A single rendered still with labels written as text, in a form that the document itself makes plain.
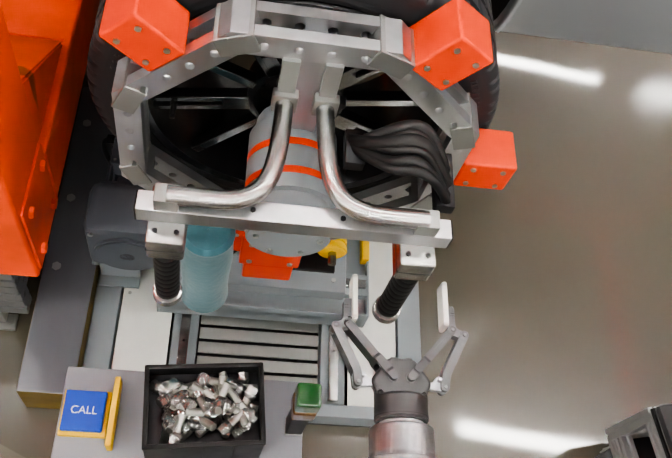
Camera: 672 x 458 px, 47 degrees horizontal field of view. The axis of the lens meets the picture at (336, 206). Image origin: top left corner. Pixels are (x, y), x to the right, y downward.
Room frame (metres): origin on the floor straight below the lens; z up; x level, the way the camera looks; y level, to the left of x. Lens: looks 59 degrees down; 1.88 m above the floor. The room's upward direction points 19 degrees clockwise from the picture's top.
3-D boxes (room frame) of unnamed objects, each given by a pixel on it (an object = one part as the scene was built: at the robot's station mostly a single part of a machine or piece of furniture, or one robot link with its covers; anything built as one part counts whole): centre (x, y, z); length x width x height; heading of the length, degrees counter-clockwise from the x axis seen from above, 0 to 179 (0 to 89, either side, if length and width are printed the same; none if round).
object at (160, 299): (0.44, 0.20, 0.83); 0.04 x 0.04 x 0.16
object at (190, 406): (0.34, 0.10, 0.51); 0.20 x 0.14 x 0.13; 111
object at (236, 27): (0.71, 0.10, 0.85); 0.54 x 0.07 x 0.54; 106
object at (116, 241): (0.85, 0.44, 0.26); 0.42 x 0.18 x 0.35; 16
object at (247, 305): (0.88, 0.13, 0.13); 0.50 x 0.36 x 0.10; 106
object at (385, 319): (0.53, -0.13, 0.83); 0.04 x 0.04 x 0.16
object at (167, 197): (0.56, 0.16, 1.03); 0.19 x 0.18 x 0.11; 16
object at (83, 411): (0.29, 0.30, 0.47); 0.07 x 0.07 x 0.02; 16
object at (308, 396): (0.39, -0.06, 0.64); 0.04 x 0.04 x 0.04; 16
